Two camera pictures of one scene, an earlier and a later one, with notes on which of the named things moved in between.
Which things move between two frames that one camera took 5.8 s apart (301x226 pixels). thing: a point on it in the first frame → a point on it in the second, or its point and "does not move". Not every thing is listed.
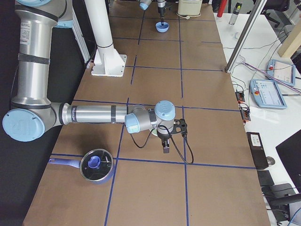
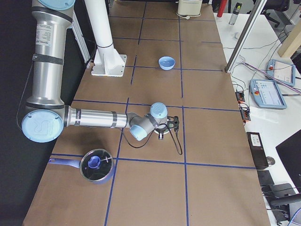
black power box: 257,149 does not move
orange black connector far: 240,96 does not move
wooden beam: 291,42 does not move
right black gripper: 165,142 → 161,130
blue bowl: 162,28 → 166,63
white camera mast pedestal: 107,61 does not move
